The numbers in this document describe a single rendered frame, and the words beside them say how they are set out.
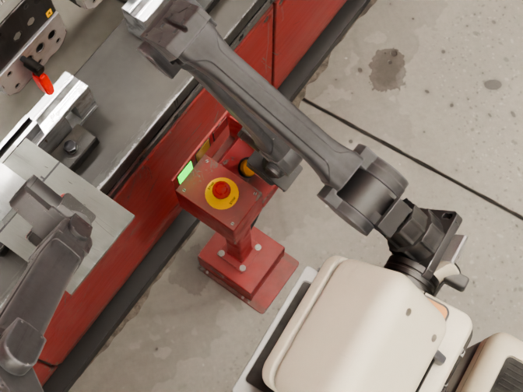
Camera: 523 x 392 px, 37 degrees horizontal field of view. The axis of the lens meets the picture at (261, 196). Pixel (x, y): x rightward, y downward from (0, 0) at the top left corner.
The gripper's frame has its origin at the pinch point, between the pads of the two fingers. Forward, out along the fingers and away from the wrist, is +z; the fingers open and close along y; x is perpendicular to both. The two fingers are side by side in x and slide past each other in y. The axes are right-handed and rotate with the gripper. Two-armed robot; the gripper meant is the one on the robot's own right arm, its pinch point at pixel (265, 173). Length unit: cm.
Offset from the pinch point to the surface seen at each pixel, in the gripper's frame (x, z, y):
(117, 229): 31.4, -18.9, 16.1
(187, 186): 12.4, 2.5, 11.7
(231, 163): 1.4, 5.7, 7.2
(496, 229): -51, 61, -71
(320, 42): -71, 77, 9
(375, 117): -61, 74, -20
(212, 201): 11.9, 0.8, 5.4
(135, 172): 16.0, 6.8, 22.4
